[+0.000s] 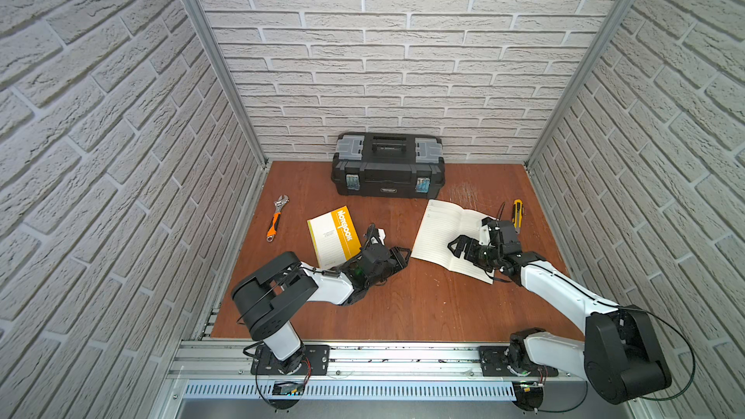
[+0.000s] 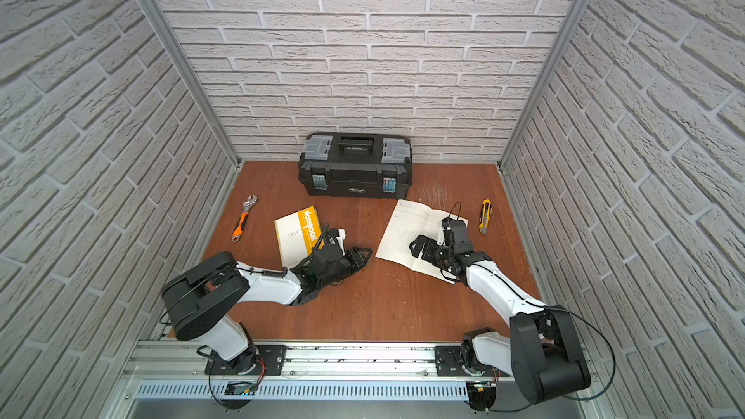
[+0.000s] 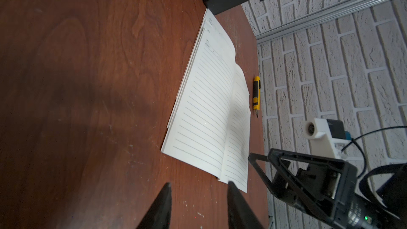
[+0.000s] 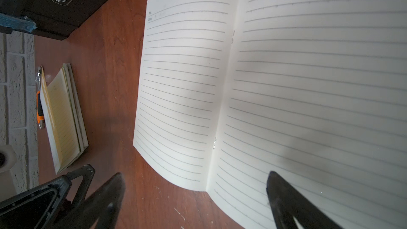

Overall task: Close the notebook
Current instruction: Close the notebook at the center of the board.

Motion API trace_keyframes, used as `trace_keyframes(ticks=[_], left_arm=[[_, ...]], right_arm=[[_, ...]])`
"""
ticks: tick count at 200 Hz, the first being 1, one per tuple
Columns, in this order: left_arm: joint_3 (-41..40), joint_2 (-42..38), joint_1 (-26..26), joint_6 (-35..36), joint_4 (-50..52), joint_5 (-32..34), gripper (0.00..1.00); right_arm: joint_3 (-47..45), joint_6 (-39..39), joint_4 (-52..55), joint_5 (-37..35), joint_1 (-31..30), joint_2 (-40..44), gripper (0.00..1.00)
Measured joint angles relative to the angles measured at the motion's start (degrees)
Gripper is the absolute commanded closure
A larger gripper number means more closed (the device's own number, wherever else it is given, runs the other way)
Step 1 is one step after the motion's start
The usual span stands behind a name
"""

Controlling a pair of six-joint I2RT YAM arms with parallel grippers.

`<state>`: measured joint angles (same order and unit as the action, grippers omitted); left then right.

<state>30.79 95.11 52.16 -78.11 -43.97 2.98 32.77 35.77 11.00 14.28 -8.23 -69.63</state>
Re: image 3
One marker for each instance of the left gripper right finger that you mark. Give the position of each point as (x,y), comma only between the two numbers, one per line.
(240,215)

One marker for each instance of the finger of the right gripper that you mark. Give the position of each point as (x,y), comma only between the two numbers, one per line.
(295,192)
(276,157)

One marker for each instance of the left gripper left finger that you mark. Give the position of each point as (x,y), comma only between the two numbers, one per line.
(159,214)

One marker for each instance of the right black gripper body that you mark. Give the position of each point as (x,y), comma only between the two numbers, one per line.
(378,201)

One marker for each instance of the open white lined notebook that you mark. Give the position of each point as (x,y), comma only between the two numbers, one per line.
(209,127)

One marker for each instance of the yellow utility knife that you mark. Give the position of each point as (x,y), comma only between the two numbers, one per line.
(256,95)

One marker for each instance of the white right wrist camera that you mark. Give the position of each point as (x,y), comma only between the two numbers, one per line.
(327,137)

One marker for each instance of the right aluminium corner post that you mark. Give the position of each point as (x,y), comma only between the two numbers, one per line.
(321,16)

